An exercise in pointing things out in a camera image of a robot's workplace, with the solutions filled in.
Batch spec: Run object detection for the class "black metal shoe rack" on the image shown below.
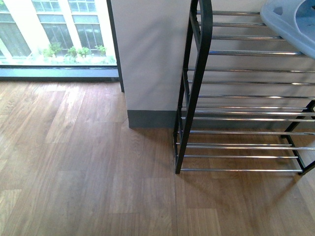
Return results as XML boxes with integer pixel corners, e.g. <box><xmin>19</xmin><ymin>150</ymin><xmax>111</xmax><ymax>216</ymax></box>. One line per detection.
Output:
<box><xmin>173</xmin><ymin>0</ymin><xmax>315</xmax><ymax>175</ymax></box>

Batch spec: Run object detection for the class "light blue slide slipper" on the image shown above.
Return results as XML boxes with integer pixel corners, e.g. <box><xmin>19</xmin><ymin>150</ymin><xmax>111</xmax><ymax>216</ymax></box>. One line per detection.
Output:
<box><xmin>260</xmin><ymin>0</ymin><xmax>315</xmax><ymax>59</ymax></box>

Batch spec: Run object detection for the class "dark framed window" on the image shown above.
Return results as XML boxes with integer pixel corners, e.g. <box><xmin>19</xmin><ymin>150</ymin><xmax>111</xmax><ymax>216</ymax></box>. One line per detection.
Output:
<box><xmin>0</xmin><ymin>0</ymin><xmax>122</xmax><ymax>82</ymax></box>

